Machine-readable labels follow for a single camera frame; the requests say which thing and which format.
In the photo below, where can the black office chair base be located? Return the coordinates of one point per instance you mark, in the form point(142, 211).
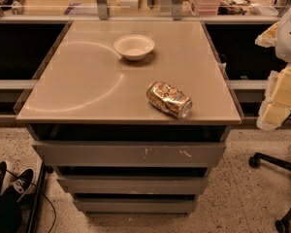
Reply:
point(281, 225)

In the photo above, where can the grey drawer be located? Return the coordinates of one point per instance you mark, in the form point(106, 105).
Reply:
point(108, 185)
point(138, 206)
point(129, 154)

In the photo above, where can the white paper bowl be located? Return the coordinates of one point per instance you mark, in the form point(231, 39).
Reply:
point(134, 47)

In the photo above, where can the black sneaker right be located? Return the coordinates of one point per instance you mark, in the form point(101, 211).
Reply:
point(23, 183)

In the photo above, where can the black sneaker left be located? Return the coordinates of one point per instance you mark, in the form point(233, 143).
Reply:
point(5, 176)

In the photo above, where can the grey top drawer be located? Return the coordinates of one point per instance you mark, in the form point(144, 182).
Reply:
point(129, 154)

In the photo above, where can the crushed gold soda can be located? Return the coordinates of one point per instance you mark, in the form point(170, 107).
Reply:
point(169, 99)

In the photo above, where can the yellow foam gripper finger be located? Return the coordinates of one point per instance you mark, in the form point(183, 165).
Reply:
point(276, 107)
point(268, 38)

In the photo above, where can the grey drawer cabinet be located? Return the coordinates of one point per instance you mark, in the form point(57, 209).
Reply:
point(88, 92)

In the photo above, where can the grey bottom drawer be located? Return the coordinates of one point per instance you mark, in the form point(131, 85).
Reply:
point(138, 206)

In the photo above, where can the black sneaker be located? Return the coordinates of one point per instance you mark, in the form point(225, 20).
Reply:
point(23, 183)
point(5, 176)

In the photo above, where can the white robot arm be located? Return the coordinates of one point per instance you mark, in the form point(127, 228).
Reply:
point(283, 38)

